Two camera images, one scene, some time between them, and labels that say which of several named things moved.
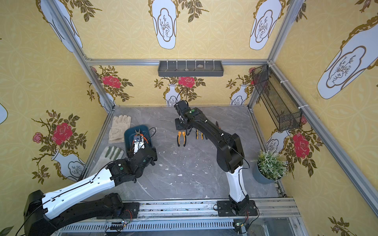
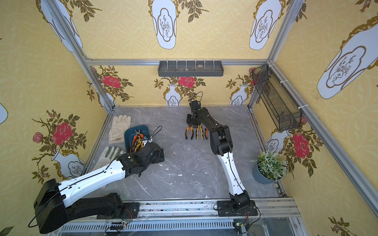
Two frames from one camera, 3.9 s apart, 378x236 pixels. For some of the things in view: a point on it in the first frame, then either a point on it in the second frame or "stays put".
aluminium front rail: x=279 y=217 stays put
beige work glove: x=117 y=128 stays put
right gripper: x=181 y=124 to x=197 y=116
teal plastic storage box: x=129 y=132 stays put
